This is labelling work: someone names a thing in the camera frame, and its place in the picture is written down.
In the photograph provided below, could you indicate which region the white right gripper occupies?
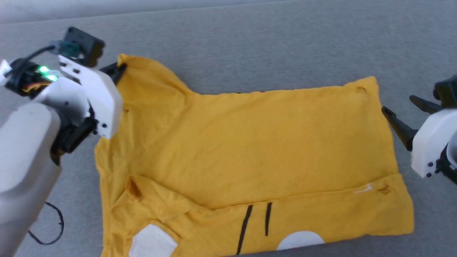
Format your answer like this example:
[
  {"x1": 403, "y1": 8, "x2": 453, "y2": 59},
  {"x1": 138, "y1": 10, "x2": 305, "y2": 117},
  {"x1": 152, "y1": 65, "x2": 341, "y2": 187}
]
[{"x1": 381, "y1": 95, "x2": 457, "y2": 178}]

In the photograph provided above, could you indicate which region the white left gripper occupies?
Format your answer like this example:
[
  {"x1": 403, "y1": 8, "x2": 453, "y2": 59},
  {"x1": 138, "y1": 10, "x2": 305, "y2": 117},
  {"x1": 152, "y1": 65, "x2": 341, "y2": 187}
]
[{"x1": 34, "y1": 54, "x2": 128, "y2": 140}]

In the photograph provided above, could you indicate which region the yellow cartoon face t-shirt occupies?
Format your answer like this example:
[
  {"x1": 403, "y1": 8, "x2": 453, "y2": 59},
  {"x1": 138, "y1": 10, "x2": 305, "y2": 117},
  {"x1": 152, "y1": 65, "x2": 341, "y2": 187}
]
[{"x1": 95, "y1": 54, "x2": 415, "y2": 257}]

